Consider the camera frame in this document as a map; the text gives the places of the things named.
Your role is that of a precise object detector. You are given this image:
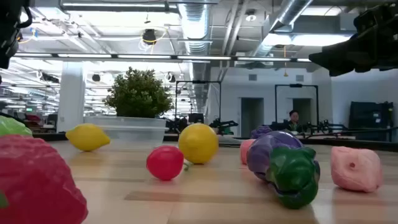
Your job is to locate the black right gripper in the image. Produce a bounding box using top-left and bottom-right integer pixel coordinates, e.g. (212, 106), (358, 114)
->
(309, 2), (398, 77)

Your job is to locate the bumpy pink toy fruit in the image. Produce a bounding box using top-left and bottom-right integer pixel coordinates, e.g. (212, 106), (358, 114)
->
(330, 146), (384, 193)

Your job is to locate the black cabinet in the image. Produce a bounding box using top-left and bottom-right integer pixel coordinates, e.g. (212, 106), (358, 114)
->
(348, 101), (395, 141)

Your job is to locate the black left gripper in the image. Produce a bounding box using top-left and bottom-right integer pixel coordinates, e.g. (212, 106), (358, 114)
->
(0, 0), (30, 70)

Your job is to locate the green potted plant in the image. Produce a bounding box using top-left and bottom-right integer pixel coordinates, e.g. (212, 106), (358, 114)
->
(103, 67), (174, 119)

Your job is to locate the round silver ventilation duct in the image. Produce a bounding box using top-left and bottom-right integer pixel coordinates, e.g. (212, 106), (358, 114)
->
(177, 0), (213, 110)

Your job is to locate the grey door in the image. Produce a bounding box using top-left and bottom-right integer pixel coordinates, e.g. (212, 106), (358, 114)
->
(241, 97), (265, 138)
(292, 98), (312, 125)

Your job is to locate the person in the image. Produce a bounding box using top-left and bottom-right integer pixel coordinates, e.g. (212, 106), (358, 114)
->
(284, 110), (301, 133)

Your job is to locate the smooth pink toy fruit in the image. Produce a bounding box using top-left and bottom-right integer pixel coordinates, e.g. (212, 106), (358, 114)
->
(239, 139), (256, 166)

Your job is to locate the black ceiling-mounted device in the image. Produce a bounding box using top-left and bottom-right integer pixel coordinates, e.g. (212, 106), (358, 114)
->
(142, 28), (157, 45)

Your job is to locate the long ceiling light strip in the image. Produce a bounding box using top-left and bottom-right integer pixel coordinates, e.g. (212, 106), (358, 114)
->
(14, 53), (312, 62)

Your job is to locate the clear plastic tupperware container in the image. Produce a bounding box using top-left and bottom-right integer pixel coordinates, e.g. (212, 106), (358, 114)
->
(83, 116), (169, 149)

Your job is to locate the red toy strawberry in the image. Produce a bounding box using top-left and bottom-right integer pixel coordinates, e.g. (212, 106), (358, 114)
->
(0, 134), (89, 224)

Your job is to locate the purple toy blackberry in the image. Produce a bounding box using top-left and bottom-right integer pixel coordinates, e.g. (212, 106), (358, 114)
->
(250, 125), (274, 139)

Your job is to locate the small yellow toy lemon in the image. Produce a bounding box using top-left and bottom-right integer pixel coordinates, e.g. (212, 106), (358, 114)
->
(65, 123), (111, 152)

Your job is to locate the large yellow toy lemon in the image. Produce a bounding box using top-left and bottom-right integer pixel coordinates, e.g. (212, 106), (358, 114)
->
(178, 123), (220, 165)

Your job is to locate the black aluminium table frame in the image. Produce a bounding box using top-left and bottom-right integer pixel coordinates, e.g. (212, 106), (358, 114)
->
(32, 126), (398, 153)

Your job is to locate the green toy starfruit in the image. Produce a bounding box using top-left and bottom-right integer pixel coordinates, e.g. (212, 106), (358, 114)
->
(0, 115), (34, 138)

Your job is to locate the yellow hanging pendant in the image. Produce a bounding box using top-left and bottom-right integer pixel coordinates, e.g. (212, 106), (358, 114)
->
(282, 45), (289, 78)

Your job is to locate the bright ceiling light panel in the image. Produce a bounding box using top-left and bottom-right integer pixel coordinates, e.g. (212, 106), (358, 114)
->
(262, 32), (352, 47)

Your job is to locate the black metal rig frame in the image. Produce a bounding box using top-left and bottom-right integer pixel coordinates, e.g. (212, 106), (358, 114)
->
(274, 83), (320, 125)

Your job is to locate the white pillar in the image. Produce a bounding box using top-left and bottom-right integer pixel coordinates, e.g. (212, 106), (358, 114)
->
(57, 61), (86, 133)

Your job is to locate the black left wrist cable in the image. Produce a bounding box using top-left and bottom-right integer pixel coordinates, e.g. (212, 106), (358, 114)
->
(19, 5), (34, 29)

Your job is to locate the black and green background robot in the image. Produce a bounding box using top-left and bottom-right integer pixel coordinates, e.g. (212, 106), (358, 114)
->
(208, 118), (239, 136)

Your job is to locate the black background monitor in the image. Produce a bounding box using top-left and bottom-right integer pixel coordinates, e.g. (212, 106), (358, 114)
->
(188, 112), (205, 124)

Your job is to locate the slanted silver ventilation duct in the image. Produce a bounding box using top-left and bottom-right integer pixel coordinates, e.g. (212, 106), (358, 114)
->
(251, 0), (314, 57)

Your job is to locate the red toy cherry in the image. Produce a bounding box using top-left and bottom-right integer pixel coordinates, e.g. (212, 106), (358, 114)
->
(146, 145), (194, 182)

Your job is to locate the purple toy eggplant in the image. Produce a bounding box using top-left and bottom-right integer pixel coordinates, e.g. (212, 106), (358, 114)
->
(246, 130), (321, 210)

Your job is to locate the grey folded cloth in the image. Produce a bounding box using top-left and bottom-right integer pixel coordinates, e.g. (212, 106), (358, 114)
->
(217, 135), (242, 147)

